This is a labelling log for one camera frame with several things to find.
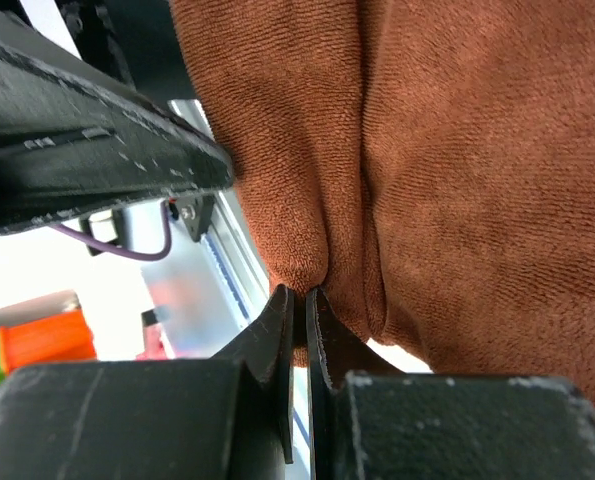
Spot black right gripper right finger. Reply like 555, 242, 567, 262
305, 288, 407, 479

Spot orange green plastic object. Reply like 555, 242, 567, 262
0, 309, 97, 383

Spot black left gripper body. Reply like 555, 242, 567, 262
59, 0, 197, 103

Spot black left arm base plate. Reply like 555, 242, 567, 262
168, 194, 215, 243

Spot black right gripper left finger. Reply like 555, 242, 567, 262
212, 285, 295, 464

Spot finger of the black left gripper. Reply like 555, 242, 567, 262
0, 41, 234, 235

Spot aluminium extrusion rail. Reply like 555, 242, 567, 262
202, 190, 310, 457

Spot rust orange towel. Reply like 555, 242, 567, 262
171, 1, 595, 405

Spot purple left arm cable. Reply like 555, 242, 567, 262
51, 199, 174, 262

